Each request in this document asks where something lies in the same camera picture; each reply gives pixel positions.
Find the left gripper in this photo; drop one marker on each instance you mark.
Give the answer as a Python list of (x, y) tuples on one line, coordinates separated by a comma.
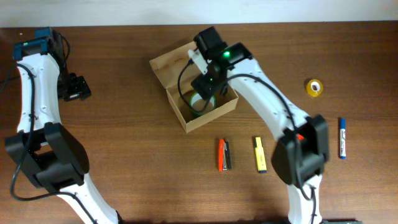
[(80, 88)]

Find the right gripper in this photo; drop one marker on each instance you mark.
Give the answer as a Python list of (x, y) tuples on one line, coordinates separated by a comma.
[(203, 86)]

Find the brown cardboard box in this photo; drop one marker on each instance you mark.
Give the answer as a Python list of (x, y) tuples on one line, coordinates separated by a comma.
[(167, 68)]

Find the green tape roll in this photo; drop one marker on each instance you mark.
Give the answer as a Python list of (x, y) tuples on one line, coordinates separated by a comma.
[(198, 103)]

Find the small yellow tape roll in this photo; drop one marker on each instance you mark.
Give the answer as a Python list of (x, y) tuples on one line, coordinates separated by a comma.
[(314, 87)]

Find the blue white marker pen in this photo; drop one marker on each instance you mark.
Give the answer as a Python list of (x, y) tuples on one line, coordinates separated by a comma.
[(342, 125)]

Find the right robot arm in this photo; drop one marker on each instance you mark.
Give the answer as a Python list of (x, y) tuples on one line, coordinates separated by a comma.
[(302, 147)]

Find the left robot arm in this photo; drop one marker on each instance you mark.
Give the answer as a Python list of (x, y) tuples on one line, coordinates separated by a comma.
[(50, 160)]

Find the orange black stapler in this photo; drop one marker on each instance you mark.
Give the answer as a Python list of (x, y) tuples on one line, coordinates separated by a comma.
[(224, 156)]

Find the yellow highlighter pen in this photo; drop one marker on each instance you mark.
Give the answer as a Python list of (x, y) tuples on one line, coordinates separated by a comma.
[(260, 157)]

